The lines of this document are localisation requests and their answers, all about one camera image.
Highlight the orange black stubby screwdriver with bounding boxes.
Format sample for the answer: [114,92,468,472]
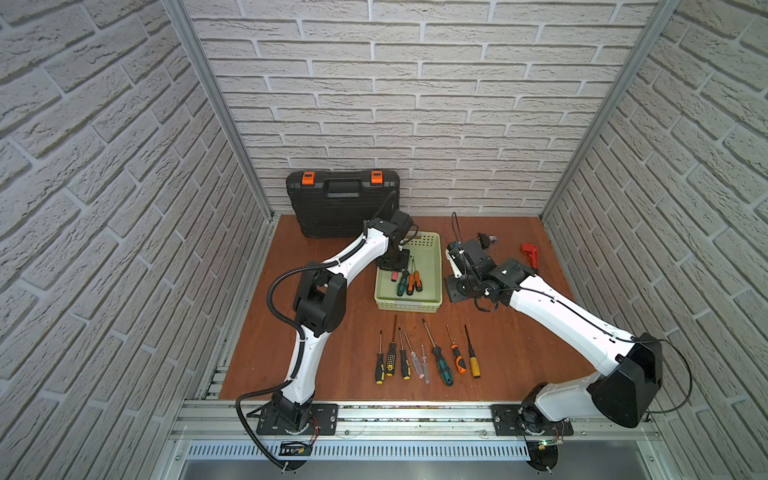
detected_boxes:
[406,271,422,296]

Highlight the orange black curved screwdriver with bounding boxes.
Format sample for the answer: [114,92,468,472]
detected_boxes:
[446,326,467,374]

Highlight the yellow handle screwdriver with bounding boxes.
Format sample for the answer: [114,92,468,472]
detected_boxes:
[464,325,481,379]

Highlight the orange handle screwdriver slim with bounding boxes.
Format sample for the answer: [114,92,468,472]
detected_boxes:
[407,257,423,295]

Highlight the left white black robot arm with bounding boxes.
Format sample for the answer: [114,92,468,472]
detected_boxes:
[267,210,413,432]

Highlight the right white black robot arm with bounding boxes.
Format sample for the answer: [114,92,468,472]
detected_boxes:
[445,240,663,435]

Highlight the light green plastic bin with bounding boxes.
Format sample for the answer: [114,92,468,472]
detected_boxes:
[374,231,443,313]

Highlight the green black large screwdriver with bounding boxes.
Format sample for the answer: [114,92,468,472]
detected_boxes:
[422,320,454,387]

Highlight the black yellow dotted screwdriver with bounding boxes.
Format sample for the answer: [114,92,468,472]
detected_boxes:
[385,320,397,377]

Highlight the yellow black short screwdriver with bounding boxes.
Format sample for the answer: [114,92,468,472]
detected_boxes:
[398,328,411,380]

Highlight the small black metal clamp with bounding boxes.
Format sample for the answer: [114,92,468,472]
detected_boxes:
[477,232,497,250]

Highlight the red pipe wrench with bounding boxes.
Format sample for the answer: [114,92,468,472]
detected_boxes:
[520,243,539,269]

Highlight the black plastic tool case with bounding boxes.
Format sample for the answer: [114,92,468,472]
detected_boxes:
[286,170,400,238]

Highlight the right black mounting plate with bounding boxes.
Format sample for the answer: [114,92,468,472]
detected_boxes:
[490,404,574,437]

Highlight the black mounting plate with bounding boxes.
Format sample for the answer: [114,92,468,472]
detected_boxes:
[256,403,339,436]
[490,404,574,437]

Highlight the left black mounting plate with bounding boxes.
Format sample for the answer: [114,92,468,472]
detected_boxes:
[256,403,339,436]

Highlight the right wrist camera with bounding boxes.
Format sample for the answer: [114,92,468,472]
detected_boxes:
[445,249,464,278]

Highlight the left black corrugated cable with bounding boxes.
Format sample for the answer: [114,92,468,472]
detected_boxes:
[235,190,400,472]

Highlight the clear handle screwdriver large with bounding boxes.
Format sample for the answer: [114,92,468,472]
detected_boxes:
[405,334,425,379]

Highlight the clear handle screwdriver small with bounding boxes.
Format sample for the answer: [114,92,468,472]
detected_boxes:
[420,343,431,384]

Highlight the right thin black cable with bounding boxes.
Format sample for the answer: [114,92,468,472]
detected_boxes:
[451,211,694,416]

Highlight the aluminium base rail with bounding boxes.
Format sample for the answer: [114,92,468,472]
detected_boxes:
[170,400,662,441]

